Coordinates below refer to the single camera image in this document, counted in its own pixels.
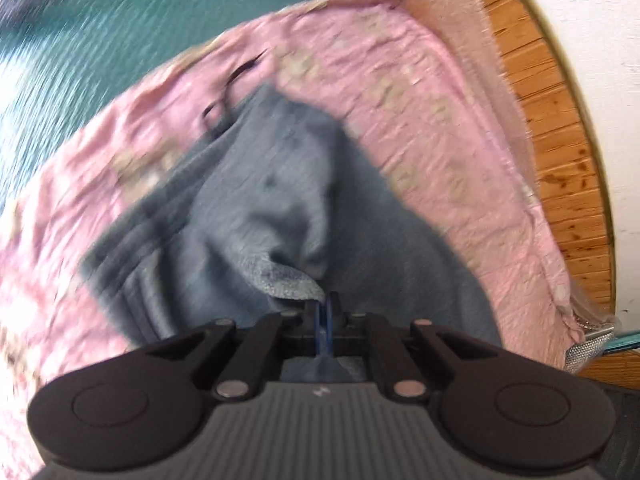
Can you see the teal woven mat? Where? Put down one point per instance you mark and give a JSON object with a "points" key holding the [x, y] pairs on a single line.
{"points": [[100, 60]]}

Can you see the pink bear print blanket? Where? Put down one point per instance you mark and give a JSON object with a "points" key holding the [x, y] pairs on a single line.
{"points": [[425, 135]]}

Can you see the grey fleece pants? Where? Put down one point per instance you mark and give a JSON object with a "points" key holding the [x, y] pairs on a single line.
{"points": [[260, 200]]}

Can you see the teal book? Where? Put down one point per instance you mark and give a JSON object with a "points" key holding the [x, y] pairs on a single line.
{"points": [[625, 342]]}

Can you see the grey mesh fabric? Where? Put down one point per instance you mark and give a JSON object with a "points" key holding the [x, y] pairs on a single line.
{"points": [[590, 347]]}

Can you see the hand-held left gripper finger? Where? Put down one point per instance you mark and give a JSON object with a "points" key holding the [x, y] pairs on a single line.
{"points": [[328, 330], [316, 322]]}

